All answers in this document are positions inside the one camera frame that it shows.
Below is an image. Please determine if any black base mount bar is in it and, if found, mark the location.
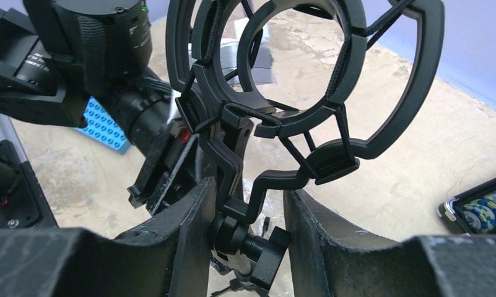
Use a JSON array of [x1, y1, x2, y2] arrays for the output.
[[0, 126, 58, 229]]

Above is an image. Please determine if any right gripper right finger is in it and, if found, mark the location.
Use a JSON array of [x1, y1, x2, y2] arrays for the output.
[[283, 190, 496, 296]]

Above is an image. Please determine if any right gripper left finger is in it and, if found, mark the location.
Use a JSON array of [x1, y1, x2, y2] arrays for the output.
[[0, 177, 215, 296]]

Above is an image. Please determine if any blue lego baseplate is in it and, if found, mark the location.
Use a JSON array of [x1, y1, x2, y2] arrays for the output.
[[76, 97, 131, 155]]

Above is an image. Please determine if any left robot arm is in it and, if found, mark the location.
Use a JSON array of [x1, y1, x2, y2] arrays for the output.
[[0, 1, 217, 214]]

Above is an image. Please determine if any black poker chip case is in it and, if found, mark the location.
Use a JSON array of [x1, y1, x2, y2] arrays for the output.
[[437, 178, 496, 236]]

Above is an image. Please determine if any black tripod stand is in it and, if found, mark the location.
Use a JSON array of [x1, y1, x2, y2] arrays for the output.
[[165, 0, 446, 297]]

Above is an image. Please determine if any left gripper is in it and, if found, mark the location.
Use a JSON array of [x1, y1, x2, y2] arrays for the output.
[[128, 119, 215, 215]]

